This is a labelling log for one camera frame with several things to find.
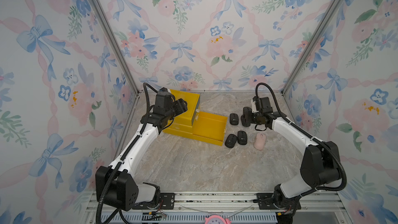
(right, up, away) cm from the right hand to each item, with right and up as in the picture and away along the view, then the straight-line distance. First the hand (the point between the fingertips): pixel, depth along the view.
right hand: (249, 115), depth 91 cm
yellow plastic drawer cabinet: (-39, -4, -7) cm, 39 cm away
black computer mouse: (-7, -3, +10) cm, 13 cm away
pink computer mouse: (+7, -15, +1) cm, 17 cm away
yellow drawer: (-23, -9, +10) cm, 27 cm away
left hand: (-37, +6, -10) cm, 39 cm away
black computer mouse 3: (-4, -13, +2) cm, 14 cm away
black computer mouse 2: (-11, -15, +1) cm, 19 cm away
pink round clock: (-21, -44, -23) cm, 54 cm away
